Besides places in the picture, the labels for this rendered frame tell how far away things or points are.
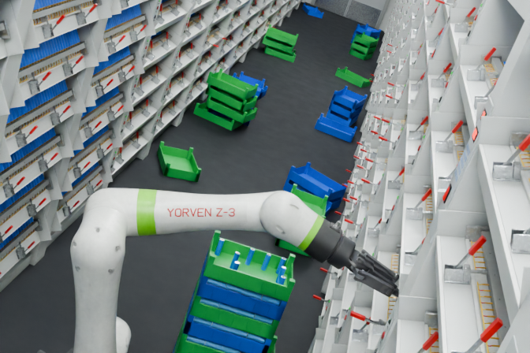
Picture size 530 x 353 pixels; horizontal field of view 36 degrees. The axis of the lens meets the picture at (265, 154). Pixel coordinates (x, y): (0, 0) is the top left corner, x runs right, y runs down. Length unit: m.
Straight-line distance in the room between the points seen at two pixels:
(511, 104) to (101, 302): 1.04
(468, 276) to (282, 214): 0.63
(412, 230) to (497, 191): 0.77
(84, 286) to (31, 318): 1.26
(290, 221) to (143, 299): 1.66
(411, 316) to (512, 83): 0.48
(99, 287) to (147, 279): 1.66
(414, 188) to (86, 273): 0.90
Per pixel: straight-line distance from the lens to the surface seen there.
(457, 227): 1.52
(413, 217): 2.07
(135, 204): 2.01
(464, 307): 1.29
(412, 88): 3.41
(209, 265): 2.75
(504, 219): 1.15
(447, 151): 2.01
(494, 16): 2.14
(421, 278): 1.57
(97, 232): 1.91
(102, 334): 2.03
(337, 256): 1.90
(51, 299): 3.31
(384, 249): 2.31
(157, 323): 3.34
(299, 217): 1.88
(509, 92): 1.46
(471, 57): 2.15
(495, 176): 1.30
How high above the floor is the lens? 1.85
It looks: 20 degrees down
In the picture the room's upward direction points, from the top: 20 degrees clockwise
